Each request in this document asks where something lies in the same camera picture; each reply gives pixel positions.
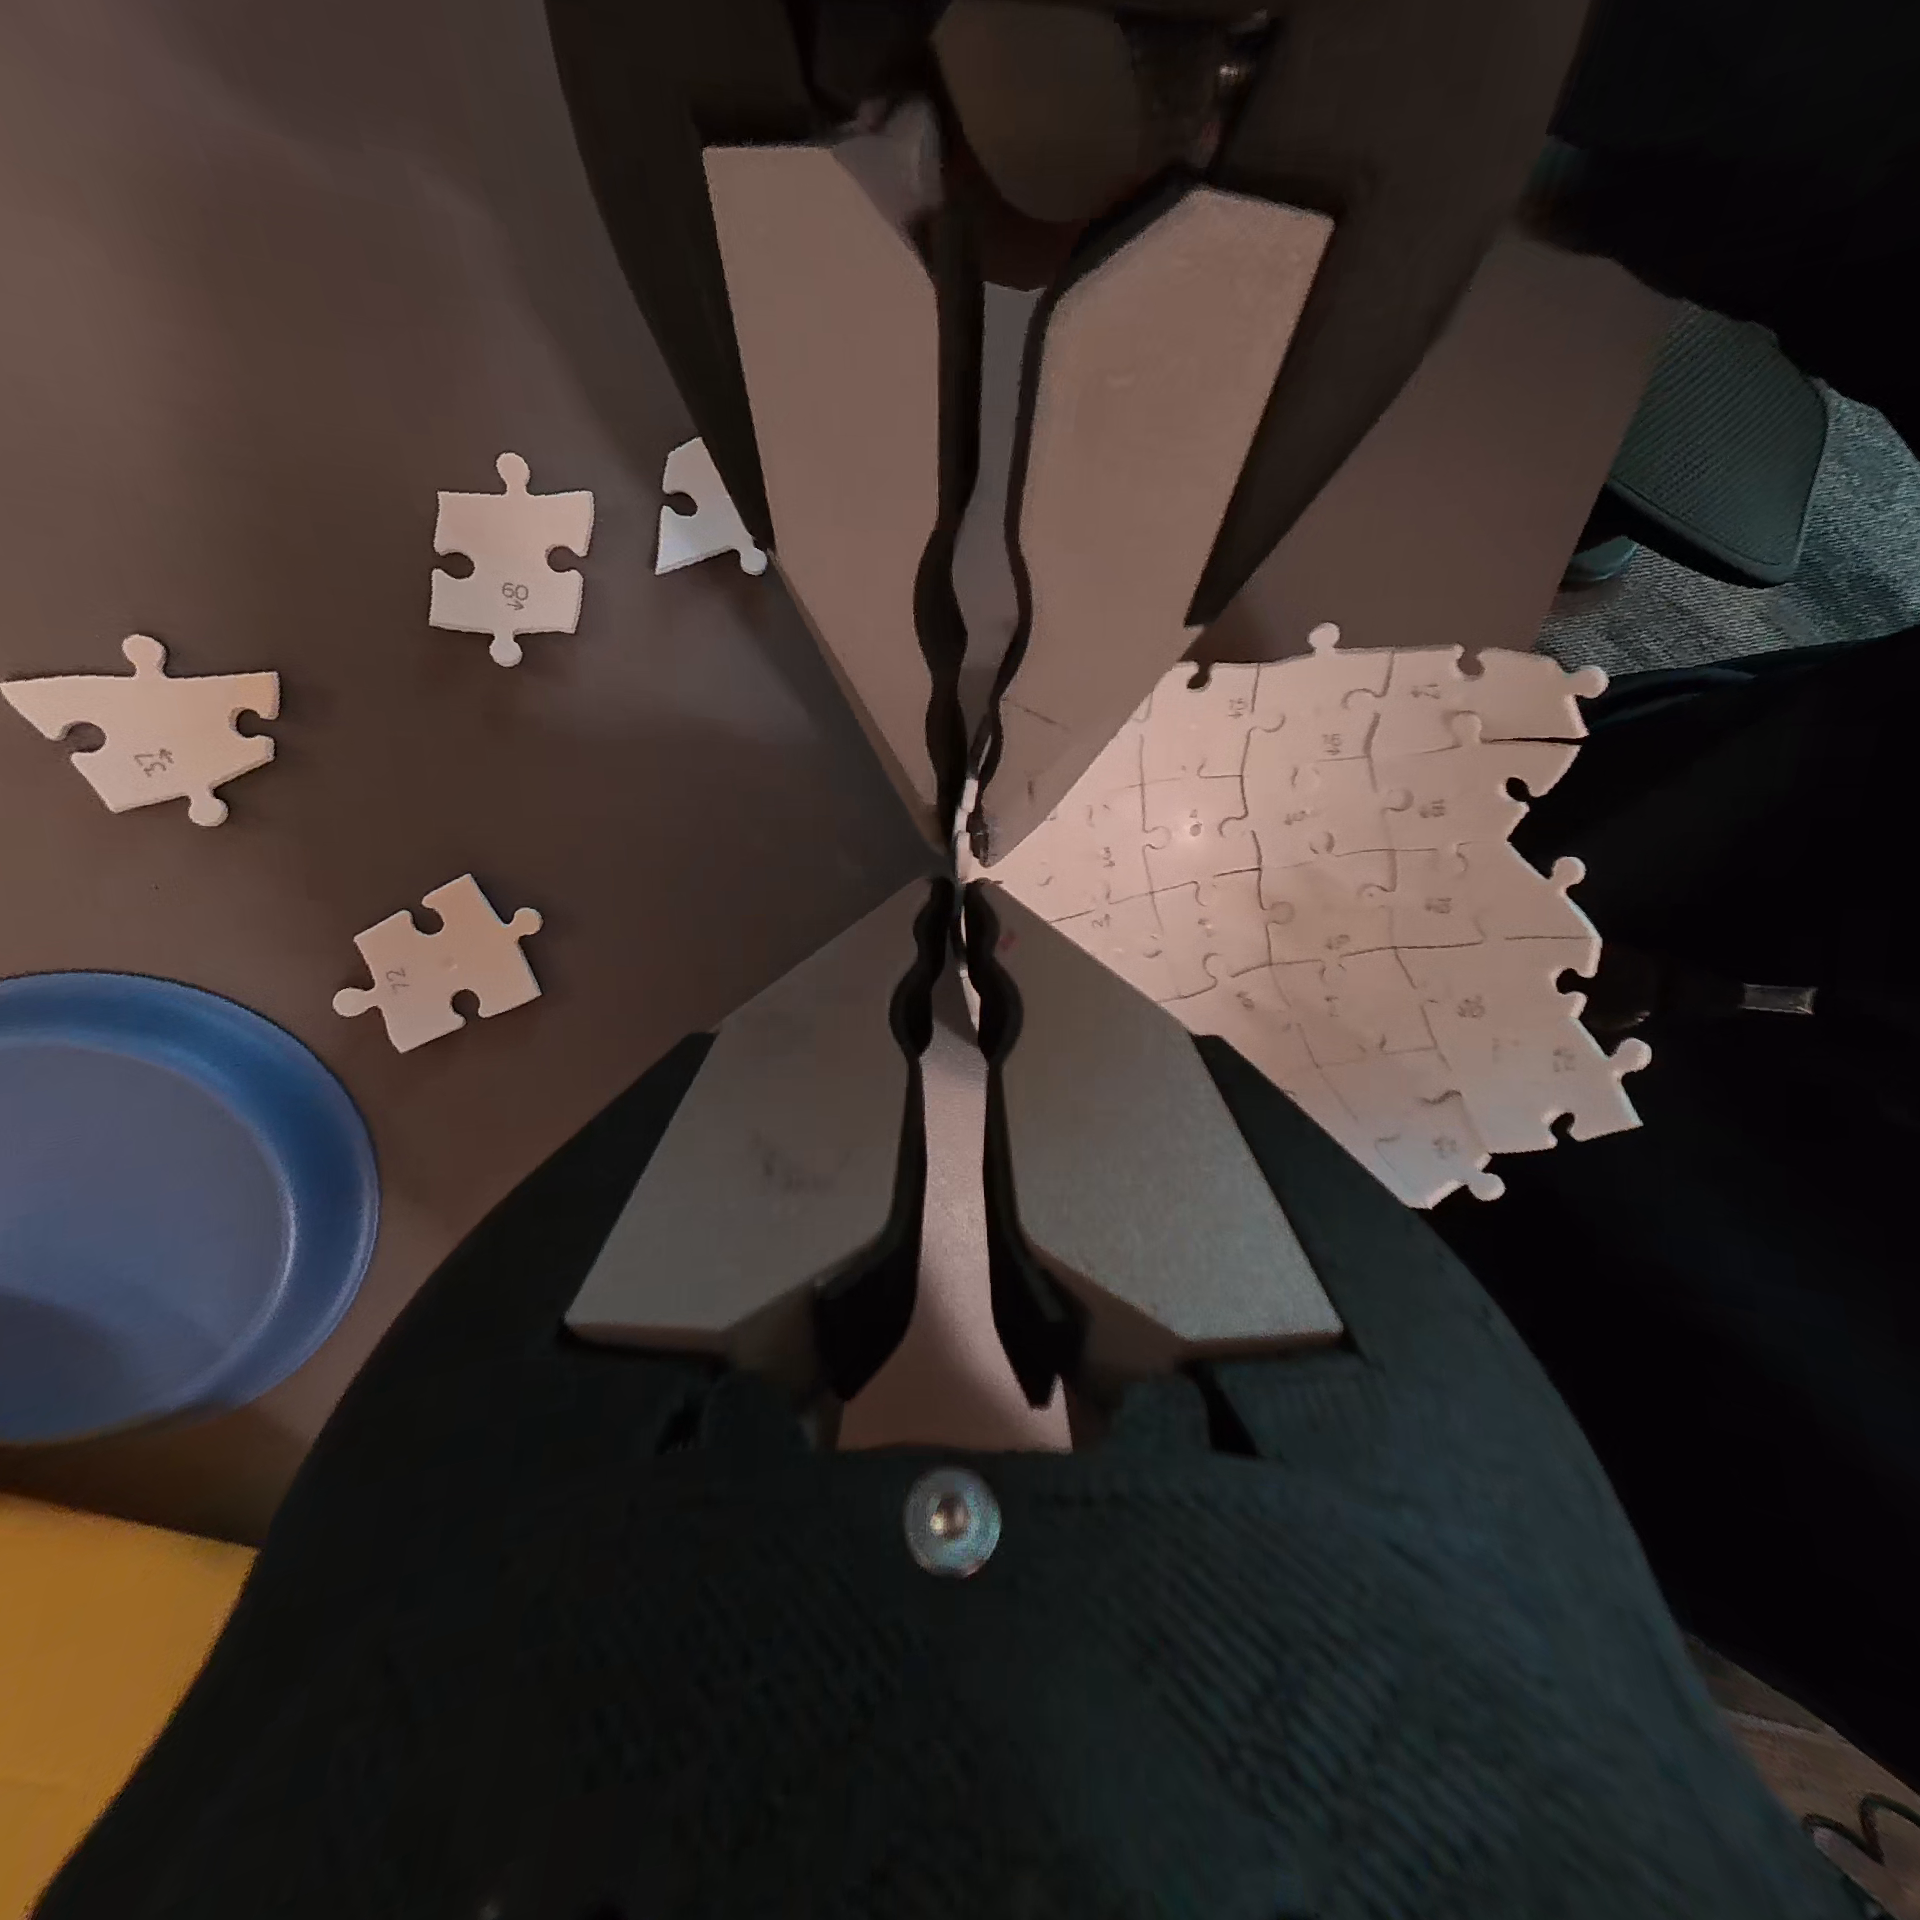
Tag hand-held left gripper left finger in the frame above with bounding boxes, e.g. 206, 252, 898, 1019
570, 879, 958, 1408

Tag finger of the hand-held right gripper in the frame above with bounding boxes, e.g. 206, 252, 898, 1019
973, 179, 1338, 869
702, 141, 976, 848

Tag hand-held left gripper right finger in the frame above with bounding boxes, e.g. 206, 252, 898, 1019
961, 881, 1347, 1410

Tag blue and white puzzle ball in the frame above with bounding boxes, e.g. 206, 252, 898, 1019
983, 620, 1651, 1209

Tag white puzzle piece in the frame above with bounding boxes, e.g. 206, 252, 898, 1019
333, 872, 545, 1056
0, 634, 280, 829
930, 729, 1009, 1038
428, 454, 599, 671
652, 437, 772, 578

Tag grey mesh office chair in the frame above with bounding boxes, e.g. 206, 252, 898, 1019
1561, 301, 1920, 589

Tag person's torso in dark clothing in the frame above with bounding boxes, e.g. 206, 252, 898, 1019
1440, 648, 1920, 1772

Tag blue round plastic stand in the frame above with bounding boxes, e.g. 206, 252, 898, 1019
0, 972, 383, 1451

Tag black badge reel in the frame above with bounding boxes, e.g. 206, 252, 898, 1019
1625, 936, 1826, 1038

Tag yellow plastic bin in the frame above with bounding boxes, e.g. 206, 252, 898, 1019
0, 1492, 266, 1920

